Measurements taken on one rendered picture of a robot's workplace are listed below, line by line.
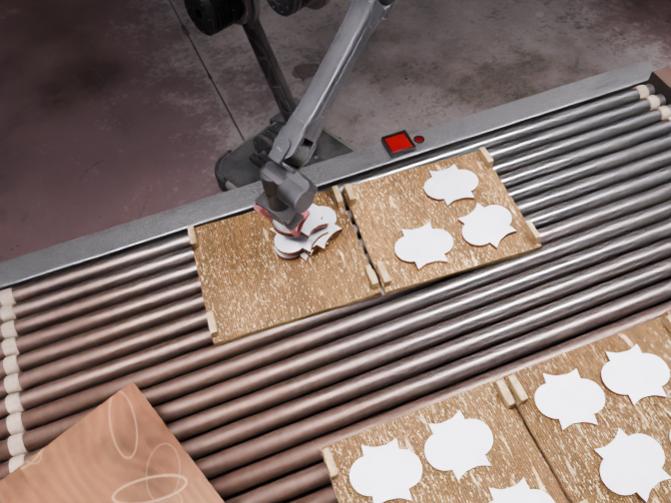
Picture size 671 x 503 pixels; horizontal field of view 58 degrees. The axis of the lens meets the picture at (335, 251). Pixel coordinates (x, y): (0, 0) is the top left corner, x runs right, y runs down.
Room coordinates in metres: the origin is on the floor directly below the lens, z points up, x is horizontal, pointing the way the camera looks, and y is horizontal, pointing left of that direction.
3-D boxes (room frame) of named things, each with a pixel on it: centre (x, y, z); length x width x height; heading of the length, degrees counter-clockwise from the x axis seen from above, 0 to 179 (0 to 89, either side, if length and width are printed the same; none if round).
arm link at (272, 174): (0.89, 0.11, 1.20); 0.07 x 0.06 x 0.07; 40
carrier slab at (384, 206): (0.96, -0.27, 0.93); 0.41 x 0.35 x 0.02; 102
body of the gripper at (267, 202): (0.90, 0.12, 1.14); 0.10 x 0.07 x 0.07; 47
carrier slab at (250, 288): (0.87, 0.14, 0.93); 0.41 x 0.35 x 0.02; 103
